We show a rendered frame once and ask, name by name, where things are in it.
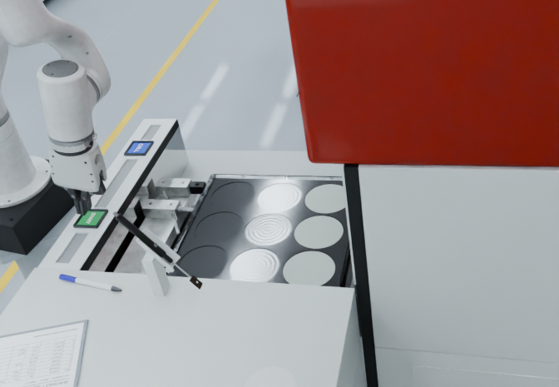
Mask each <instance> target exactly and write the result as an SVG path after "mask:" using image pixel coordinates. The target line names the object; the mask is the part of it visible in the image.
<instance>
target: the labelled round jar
mask: <svg viewBox="0 0 559 387"><path fill-rule="evenodd" d="M245 387H297V384H296V380H295V378H294V376H293V375H292V374H291V373H290V372H289V371H288V370H286V369H284V368H280V367H276V366H271V367H266V368H263V369H261V370H258V371H256V372H255V373H253V374H252V375H251V376H250V377H249V379H248V380H247V382H246V384H245Z"/></svg>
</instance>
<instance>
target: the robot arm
mask: <svg viewBox="0 0 559 387"><path fill-rule="evenodd" d="M40 42H44V43H46V44H48V45H50V46H51V47H53V48H54V49H55V50H56V51H57V52H58V53H59V54H60V55H61V57H62V59H57V60H53V61H50V62H46V63H44V64H42V65H41V66H40V67H39V68H38V69H37V73H36V75H37V84H38V88H39V92H40V97H41V101H42V109H43V113H44V118H45V123H46V127H47V134H48V139H49V143H50V150H49V163H50V164H49V163H48V161H46V160H45V159H43V158H41V157H38V156H29V154H28V152H27V149H26V147H25V145H24V143H23V141H22V138H21V136H20V134H19V132H18V130H17V128H16V125H15V123H14V121H13V119H12V116H11V114H10V112H9V110H8V109H7V105H6V103H5V101H4V99H3V97H2V92H1V85H2V77H3V73H4V71H5V67H6V63H7V55H8V44H10V45H13V46H14V47H27V46H31V45H34V44H37V43H40ZM110 88H111V78H110V75H109V72H108V70H107V68H106V64H105V63H104V61H103V59H102V57H101V54H100V53H99V51H98V49H97V47H96V45H95V43H94V42H93V41H92V39H91V38H90V37H89V35H88V34H87V33H86V32H85V31H84V30H82V29H81V28H80V27H78V26H77V25H76V24H74V23H73V22H69V21H67V20H66V19H64V18H61V17H58V16H56V15H54V14H52V13H50V12H49V11H48V10H47V8H46V7H45V5H44V3H43V1H42V0H0V208H5V207H9V206H15V205H18V204H21V203H23V202H24V201H27V200H29V199H31V198H33V197H34V196H35V195H37V194H38V193H39V192H40V191H42V190H43V189H44V188H45V187H46V185H47V184H48V182H49V181H50V180H51V178H52V180H53V182H54V184H55V185H56V186H60V187H61V188H64V189H65V190H66V191H67V192H68V193H69V195H70V197H71V198H72V199H73V200H74V204H75V207H76V209H77V214H78V215H80V214H82V215H83V216H84V215H85V214H86V213H87V212H88V211H89V210H90V209H91V208H92V200H91V196H93V195H103V194H104V193H105V192H106V188H105V185H104V183H103V181H106V179H107V174H106V166H105V162H104V159H103V156H102V153H101V149H100V147H99V145H98V143H97V142H96V141H93V140H96V139H97V134H96V133H95V132H94V126H93V120H92V112H93V109H94V106H95V105H96V104H97V103H98V102H99V101H100V100H101V99H102V98H103V97H104V96H105V95H106V94H107V93H108V92H109V90H110Z"/></svg>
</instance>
